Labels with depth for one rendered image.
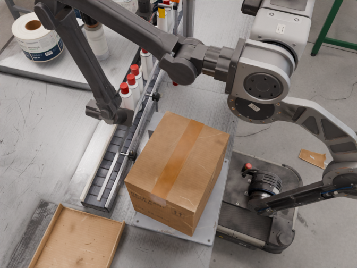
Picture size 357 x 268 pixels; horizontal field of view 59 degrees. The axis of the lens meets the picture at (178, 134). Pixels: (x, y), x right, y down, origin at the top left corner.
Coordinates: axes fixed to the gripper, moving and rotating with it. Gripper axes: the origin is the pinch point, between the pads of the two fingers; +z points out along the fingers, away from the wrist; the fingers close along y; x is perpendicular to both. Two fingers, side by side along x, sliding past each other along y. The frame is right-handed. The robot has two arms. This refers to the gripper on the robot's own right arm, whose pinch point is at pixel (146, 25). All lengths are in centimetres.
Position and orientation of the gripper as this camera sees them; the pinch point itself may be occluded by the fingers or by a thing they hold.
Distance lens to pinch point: 161.6
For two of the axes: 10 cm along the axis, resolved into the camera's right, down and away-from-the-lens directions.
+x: 9.6, 2.2, -1.5
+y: -2.7, 8.1, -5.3
